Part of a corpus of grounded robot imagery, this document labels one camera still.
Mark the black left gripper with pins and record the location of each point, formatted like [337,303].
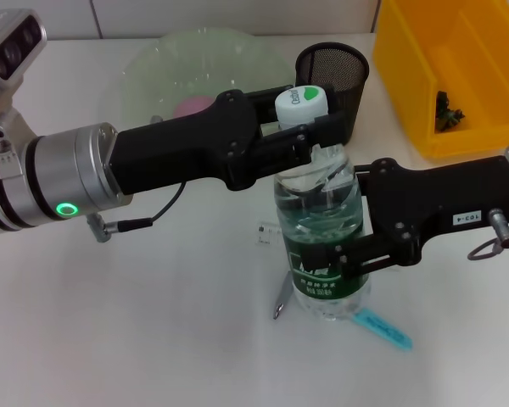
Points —
[174,148]

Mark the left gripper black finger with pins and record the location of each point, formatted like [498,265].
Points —
[335,127]

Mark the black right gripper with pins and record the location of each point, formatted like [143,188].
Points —
[428,199]

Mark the clear water bottle green label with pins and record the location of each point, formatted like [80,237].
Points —
[318,212]

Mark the pink peach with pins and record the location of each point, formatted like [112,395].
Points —
[191,108]

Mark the blue turquoise scissors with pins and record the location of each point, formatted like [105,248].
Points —
[386,330]

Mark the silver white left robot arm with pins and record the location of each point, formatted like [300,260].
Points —
[51,182]

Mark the black mesh pen holder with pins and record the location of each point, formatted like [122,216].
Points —
[348,68]

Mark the green glass fruit bowl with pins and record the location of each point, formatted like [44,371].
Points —
[186,63]

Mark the clear plastic ruler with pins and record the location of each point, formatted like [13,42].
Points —
[267,233]

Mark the grey white ballpoint pen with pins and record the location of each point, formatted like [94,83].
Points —
[283,297]

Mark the yellow plastic bin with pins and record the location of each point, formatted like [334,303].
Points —
[471,85]

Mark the right gripper silver plug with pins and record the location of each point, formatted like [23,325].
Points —
[502,226]

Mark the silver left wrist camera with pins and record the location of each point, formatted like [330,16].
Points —
[8,46]

